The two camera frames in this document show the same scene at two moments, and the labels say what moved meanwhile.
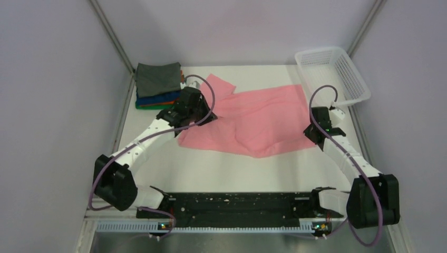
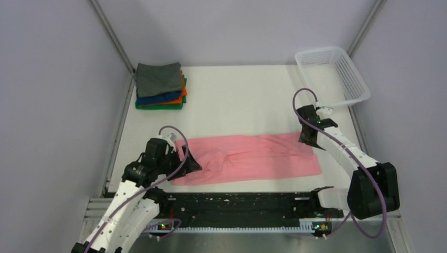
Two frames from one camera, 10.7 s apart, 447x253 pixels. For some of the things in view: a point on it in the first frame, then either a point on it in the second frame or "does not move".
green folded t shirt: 153,107 does not move
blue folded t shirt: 171,97 does not move
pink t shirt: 254,123 -> 246,158
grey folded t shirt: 154,80 does not move
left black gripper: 212,118 -> 191,165
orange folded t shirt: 182,77 does not move
